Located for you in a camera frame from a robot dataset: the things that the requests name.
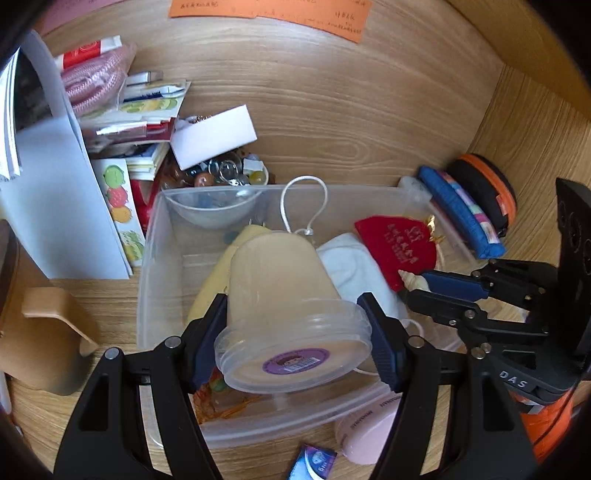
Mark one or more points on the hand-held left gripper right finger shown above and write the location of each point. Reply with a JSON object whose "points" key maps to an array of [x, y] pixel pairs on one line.
{"points": [[388, 350]]}

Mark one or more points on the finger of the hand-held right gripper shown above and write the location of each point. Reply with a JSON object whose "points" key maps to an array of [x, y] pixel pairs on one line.
{"points": [[457, 282], [443, 307]]}

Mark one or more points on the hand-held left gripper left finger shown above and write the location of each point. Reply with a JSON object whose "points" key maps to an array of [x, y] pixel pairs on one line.
{"points": [[205, 341]]}

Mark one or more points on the small seashell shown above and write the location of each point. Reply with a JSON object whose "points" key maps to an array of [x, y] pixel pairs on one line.
{"points": [[413, 281]]}

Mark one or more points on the clear plastic storage box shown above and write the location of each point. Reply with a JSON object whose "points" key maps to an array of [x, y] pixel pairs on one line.
{"points": [[166, 295]]}

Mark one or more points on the yellow sunscreen bottle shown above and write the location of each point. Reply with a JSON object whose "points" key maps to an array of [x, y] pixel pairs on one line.
{"points": [[217, 277]]}

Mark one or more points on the clear jar with cream filling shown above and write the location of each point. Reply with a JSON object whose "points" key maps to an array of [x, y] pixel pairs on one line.
{"points": [[286, 295]]}

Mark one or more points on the wooden desktop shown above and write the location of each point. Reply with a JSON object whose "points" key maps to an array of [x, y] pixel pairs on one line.
{"points": [[258, 457]]}

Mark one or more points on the blue fabric pouch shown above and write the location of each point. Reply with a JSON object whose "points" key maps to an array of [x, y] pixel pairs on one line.
{"points": [[461, 217]]}

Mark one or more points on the white cloth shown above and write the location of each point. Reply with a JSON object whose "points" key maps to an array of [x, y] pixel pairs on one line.
{"points": [[351, 267]]}

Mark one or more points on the orange black round case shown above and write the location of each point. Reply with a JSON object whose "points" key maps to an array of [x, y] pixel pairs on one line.
{"points": [[489, 189]]}

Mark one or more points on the clear plastic bowl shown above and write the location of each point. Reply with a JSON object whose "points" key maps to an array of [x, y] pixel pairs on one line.
{"points": [[207, 217]]}

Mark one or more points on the dark blue packet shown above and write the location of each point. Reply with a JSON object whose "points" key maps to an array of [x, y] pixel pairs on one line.
{"points": [[311, 464]]}

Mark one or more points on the fruit printed box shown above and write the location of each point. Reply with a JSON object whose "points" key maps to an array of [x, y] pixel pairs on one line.
{"points": [[120, 203]]}

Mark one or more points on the brown ceramic mug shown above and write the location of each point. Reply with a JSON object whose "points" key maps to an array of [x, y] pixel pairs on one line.
{"points": [[37, 341]]}

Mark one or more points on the pile of beads and trinkets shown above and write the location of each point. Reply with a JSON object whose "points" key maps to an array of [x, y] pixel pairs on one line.
{"points": [[217, 170]]}

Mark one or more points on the stack of small notepads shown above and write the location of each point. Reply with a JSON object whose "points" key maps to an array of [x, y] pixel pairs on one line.
{"points": [[147, 161]]}

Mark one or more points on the small white cardboard box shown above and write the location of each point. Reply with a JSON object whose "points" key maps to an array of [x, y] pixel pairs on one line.
{"points": [[212, 138]]}

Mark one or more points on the white folder with papers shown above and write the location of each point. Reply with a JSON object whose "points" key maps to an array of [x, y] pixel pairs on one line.
{"points": [[55, 184]]}

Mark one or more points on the red flat packets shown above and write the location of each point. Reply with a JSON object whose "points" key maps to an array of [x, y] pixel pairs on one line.
{"points": [[134, 131]]}

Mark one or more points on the green fruit printed sachet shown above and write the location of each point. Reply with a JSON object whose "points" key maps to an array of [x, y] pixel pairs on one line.
{"points": [[152, 104]]}

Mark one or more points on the small silver box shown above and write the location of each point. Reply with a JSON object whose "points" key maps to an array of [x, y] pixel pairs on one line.
{"points": [[143, 78]]}

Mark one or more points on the pink knitted item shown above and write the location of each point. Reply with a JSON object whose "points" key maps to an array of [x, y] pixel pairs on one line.
{"points": [[92, 83]]}

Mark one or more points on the red white packet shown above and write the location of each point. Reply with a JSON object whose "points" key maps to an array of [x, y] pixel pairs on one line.
{"points": [[87, 50]]}

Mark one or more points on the orange paper note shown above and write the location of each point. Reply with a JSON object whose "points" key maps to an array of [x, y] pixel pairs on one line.
{"points": [[277, 11]]}

